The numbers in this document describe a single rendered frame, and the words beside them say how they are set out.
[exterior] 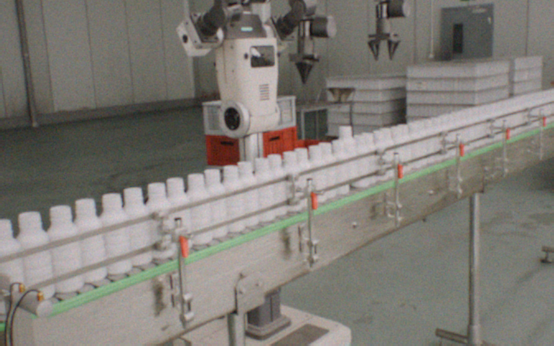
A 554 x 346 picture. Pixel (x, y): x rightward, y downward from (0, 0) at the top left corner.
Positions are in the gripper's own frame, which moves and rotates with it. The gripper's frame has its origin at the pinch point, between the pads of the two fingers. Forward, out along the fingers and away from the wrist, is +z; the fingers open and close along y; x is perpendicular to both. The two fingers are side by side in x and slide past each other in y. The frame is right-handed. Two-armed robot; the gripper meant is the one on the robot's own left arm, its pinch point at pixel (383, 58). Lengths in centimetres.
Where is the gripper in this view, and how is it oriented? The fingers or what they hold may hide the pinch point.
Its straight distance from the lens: 238.6
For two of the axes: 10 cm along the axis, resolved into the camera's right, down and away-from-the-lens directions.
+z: 0.5, 9.8, 1.8
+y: -7.5, -0.8, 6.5
